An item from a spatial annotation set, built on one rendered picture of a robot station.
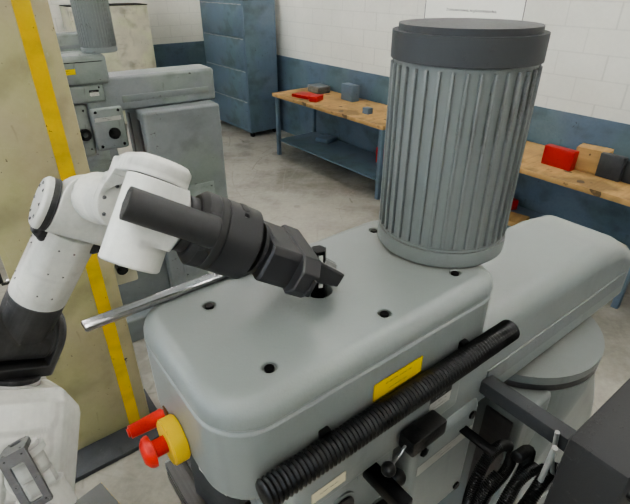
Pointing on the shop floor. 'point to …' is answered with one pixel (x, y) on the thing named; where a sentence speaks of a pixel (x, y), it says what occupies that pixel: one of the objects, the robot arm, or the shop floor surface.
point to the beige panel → (51, 134)
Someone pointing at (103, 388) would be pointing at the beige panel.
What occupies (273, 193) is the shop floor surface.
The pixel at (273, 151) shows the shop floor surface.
